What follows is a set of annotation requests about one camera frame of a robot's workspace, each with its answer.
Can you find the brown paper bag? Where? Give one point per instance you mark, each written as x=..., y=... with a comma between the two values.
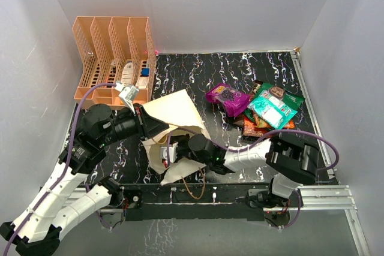
x=179, y=112

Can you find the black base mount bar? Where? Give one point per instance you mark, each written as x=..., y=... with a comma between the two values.
x=195, y=202

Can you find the green snack bag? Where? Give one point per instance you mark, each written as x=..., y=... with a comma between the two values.
x=292, y=100

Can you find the aluminium frame rail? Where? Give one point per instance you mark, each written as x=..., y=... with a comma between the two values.
x=327, y=224

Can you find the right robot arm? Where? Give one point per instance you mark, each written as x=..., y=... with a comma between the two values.
x=294, y=159

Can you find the orange chips bag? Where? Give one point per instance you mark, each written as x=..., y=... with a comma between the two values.
x=250, y=129

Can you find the orange candy pack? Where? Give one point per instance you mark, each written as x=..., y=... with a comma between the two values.
x=260, y=123

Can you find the teal snack pack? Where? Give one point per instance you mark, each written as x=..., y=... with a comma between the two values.
x=272, y=110

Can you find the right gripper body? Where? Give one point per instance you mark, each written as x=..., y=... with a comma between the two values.
x=184, y=150

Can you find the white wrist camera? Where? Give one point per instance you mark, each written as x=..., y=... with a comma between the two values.
x=127, y=94
x=168, y=155

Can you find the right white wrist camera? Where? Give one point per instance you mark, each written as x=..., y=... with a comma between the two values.
x=168, y=155

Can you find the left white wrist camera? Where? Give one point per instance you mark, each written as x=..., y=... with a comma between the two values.
x=127, y=94

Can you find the white bottle with label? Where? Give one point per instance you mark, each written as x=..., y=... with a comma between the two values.
x=127, y=73

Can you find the orange plastic file organizer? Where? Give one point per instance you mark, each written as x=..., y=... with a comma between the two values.
x=105, y=44

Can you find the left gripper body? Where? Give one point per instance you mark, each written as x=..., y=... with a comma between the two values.
x=138, y=119

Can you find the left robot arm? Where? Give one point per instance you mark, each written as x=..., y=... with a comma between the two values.
x=41, y=227

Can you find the brown Kettle chips bag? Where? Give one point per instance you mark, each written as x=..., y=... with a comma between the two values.
x=239, y=121

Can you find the purple snack bag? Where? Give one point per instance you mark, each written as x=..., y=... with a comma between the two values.
x=233, y=101

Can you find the white box red label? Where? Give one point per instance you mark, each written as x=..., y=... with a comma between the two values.
x=142, y=82

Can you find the blue stamp block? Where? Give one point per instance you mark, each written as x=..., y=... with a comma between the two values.
x=145, y=72

